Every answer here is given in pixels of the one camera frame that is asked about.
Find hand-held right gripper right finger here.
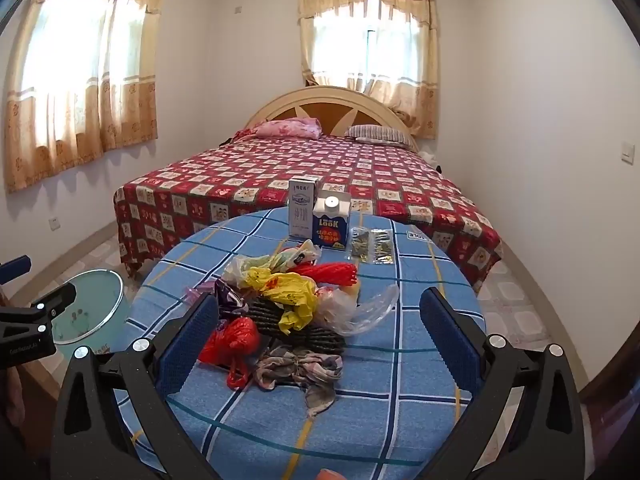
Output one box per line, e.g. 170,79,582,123
419,286,586,480

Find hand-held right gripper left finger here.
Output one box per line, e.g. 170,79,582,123
50,290,236,480

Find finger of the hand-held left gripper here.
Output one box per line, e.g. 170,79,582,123
0,255,32,286
0,282,77,336

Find teal trash bin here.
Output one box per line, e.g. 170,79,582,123
49,269,126,361

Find red plastic bag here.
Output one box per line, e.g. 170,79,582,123
198,316,261,390

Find purple pink wrapper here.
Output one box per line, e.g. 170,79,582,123
185,279,251,318

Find black foam net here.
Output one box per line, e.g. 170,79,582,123
235,297,348,356

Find red foam net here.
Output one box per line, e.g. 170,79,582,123
290,261,360,293

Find clear plastic bag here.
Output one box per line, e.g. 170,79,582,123
317,284,401,337

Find blue plaid tablecloth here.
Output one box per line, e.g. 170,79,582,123
112,207,488,480

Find grey patterned rag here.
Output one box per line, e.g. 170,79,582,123
252,346,345,418

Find yellow plastic bag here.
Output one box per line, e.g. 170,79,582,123
245,267,321,336

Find clear plastic sachets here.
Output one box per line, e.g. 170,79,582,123
370,230,394,265

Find foil blister pack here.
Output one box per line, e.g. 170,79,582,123
348,227,371,263

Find white green plastic bag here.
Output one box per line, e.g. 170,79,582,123
270,240,322,273

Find blue carton with white cap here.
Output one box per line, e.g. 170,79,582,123
312,195,349,251

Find tall white carton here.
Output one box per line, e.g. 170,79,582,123
288,177,319,239

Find red patterned bedspread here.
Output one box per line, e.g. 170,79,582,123
112,132,503,293

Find beige patterned curtain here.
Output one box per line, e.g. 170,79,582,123
2,0,171,195
298,0,442,141

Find striped pillow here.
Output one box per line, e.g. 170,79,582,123
344,124,416,147

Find pink floral pillow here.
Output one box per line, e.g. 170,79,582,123
252,117,322,141

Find cream wooden headboard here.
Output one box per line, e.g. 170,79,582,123
242,86,421,151

